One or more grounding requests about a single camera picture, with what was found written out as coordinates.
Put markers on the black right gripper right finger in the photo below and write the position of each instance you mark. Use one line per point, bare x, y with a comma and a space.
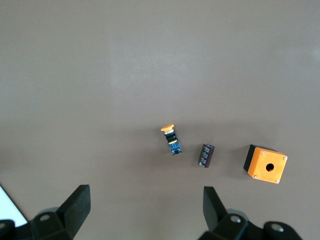
212, 210

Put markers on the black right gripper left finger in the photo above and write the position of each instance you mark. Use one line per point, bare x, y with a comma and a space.
75, 207

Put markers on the yellow mushroom push button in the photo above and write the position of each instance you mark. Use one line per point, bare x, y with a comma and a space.
172, 142

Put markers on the dark cylindrical capacitor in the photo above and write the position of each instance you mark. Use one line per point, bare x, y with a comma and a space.
206, 156

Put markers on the orange button enclosure box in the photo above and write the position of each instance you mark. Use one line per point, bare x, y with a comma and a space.
257, 160

